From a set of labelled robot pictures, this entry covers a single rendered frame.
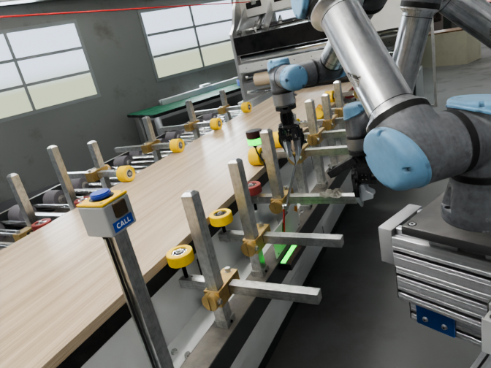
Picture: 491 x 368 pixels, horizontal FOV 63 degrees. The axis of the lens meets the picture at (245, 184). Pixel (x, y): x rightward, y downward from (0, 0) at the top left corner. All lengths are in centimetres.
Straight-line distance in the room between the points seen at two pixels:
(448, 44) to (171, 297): 907
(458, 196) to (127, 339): 89
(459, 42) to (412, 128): 909
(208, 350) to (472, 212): 73
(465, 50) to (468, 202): 898
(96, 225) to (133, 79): 580
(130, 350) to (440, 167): 92
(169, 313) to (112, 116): 526
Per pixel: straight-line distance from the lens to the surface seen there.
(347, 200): 147
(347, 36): 83
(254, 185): 159
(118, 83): 646
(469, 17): 133
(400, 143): 69
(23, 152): 610
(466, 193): 83
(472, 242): 81
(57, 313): 118
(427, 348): 211
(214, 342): 118
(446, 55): 993
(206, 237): 107
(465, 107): 78
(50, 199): 256
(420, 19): 118
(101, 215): 79
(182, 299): 138
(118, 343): 120
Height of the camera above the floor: 145
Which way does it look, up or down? 20 degrees down
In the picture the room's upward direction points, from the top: 13 degrees counter-clockwise
